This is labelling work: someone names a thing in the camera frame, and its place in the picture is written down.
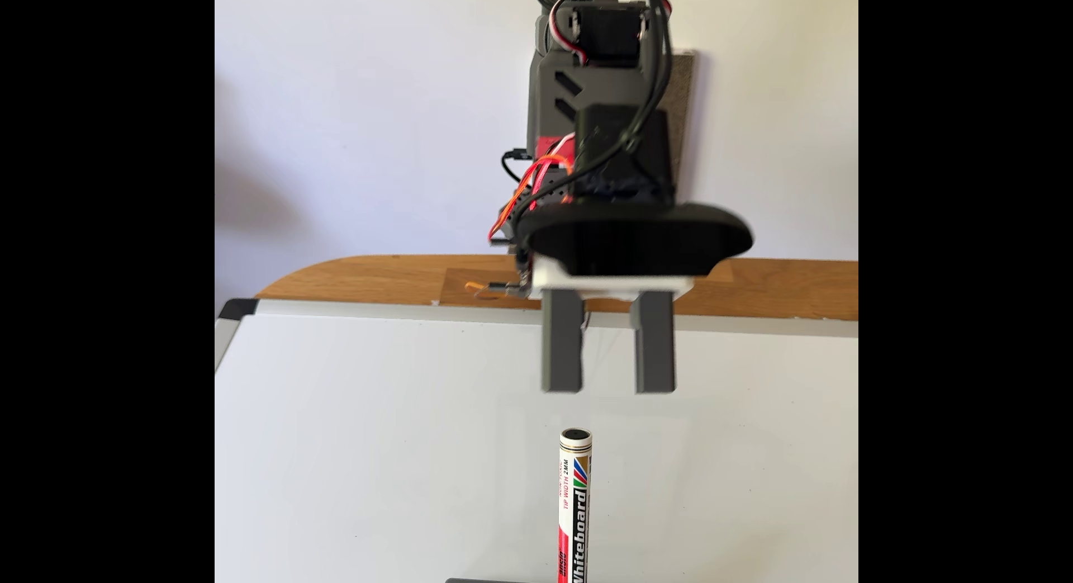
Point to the grey Da Pinchi pen holder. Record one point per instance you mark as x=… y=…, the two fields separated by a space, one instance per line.
x=486 y=580

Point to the purple circuit board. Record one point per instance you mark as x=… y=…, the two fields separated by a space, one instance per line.
x=524 y=288

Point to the white whiteboard marker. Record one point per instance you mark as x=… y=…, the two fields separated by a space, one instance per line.
x=575 y=507

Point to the whiteboard with aluminium frame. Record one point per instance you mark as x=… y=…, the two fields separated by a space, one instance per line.
x=377 y=449

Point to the black oval webcam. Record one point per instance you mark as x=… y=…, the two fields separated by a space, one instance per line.
x=637 y=235

